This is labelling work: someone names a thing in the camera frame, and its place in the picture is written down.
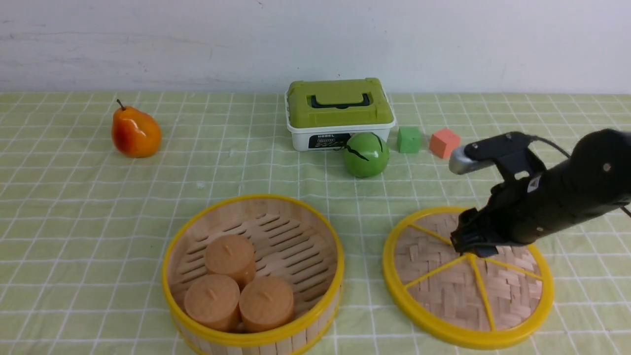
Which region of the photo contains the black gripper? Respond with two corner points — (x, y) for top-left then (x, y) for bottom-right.
(450, 174), (553, 258)

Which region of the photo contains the yellow rimmed bamboo steamer lid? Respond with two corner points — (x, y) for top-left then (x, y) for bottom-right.
(382, 206), (555, 350)

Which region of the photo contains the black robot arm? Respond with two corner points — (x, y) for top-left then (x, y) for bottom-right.
(449, 129), (631, 257)

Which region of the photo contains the bamboo steamer basket yellow rim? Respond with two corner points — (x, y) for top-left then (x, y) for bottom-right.
(162, 195), (345, 355)

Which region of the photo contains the orange foam cube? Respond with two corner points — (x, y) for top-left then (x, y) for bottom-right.
(429, 127), (460, 160)

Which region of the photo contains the green foam cube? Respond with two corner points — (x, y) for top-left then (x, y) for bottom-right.
(396, 126), (422, 154)

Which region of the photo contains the green round fruit toy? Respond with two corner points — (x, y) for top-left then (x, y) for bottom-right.
(342, 132), (390, 179)

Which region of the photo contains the green white plastic toolbox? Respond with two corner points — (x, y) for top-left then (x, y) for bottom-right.
(284, 78), (397, 151)

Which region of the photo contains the brown bun front right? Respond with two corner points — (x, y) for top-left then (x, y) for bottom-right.
(239, 276), (295, 333)

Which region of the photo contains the brown bun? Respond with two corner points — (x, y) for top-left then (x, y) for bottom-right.
(239, 276), (295, 333)
(204, 234), (256, 290)
(183, 274), (241, 332)

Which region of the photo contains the brown bun rear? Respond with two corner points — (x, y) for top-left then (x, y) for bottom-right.
(204, 234), (256, 290)

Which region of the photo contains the brown bun front left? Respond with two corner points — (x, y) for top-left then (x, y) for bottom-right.
(183, 274), (241, 332)

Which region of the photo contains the orange red pear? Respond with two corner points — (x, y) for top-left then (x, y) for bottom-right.
(111, 99), (162, 159)

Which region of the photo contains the green checkered tablecloth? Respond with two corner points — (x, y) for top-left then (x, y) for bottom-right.
(0, 92), (630, 355)

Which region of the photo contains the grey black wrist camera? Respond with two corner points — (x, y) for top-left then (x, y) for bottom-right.
(448, 131), (546, 183)

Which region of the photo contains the black camera cable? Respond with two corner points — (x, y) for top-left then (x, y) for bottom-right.
(525, 134), (631, 218)

